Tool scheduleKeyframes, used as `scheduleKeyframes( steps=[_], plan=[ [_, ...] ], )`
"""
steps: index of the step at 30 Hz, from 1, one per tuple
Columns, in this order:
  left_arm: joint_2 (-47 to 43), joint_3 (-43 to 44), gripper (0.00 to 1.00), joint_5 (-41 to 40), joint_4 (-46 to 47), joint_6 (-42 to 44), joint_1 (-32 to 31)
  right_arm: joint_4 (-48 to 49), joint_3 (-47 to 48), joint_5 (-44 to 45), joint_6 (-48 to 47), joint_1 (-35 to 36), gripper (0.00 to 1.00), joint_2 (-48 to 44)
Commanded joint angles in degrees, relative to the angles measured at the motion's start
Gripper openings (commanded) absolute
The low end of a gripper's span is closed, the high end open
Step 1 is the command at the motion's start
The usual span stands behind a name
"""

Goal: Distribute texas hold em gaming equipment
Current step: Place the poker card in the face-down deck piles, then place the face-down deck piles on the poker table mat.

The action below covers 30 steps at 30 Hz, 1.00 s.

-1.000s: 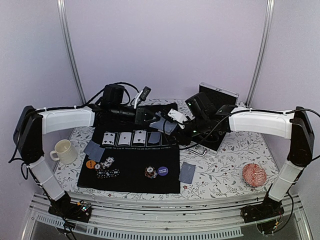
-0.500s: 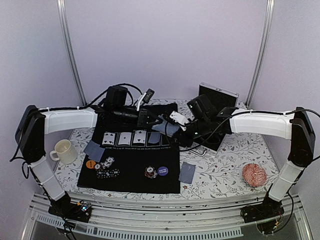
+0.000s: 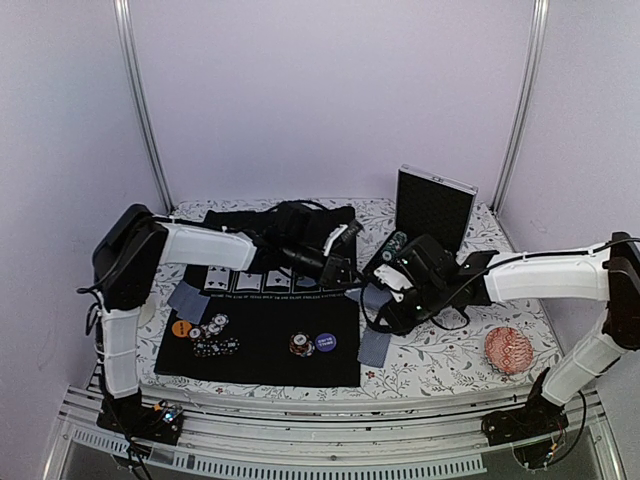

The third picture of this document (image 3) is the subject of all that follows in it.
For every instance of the black white chip stack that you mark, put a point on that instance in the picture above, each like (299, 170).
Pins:
(208, 341)

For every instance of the orange black poker chip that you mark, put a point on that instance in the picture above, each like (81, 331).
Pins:
(300, 344)

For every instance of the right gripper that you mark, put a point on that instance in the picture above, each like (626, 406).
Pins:
(397, 321)

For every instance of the aluminium frame post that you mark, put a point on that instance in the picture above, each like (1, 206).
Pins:
(125, 29)
(531, 68)

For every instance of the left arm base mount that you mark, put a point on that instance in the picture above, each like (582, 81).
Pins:
(161, 423)

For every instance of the aluminium poker chip case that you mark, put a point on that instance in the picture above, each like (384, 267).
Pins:
(429, 204)

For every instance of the black poker playing mat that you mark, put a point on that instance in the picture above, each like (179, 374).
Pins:
(263, 322)

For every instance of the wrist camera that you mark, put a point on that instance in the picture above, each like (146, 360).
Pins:
(394, 280)
(342, 234)

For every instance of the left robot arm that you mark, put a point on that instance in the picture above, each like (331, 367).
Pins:
(302, 237)

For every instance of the orange big blind button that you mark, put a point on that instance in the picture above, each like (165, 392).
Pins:
(181, 328)

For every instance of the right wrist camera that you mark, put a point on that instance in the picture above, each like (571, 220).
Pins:
(394, 280)

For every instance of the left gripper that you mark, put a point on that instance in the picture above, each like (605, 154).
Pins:
(335, 271)

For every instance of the dealt blue card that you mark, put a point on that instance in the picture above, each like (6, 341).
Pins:
(195, 314)
(184, 297)
(373, 348)

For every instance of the purple small blind button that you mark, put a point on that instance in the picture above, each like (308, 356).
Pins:
(325, 342)

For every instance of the right aluminium frame post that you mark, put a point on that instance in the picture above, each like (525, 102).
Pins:
(531, 68)

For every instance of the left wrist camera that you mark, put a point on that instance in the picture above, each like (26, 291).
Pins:
(342, 234)

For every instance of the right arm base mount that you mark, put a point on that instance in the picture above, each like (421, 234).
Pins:
(532, 420)

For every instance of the two of clubs card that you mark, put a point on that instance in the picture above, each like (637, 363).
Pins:
(278, 280)

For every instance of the left teal chip stack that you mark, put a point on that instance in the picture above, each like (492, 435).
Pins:
(393, 246)

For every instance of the four of clubs card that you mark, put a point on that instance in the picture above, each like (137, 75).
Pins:
(218, 279)

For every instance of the ace of diamonds card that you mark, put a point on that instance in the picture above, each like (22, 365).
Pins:
(248, 282)

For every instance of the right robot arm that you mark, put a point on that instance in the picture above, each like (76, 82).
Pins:
(425, 279)

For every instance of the left aluminium frame post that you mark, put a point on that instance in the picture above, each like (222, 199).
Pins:
(125, 29)

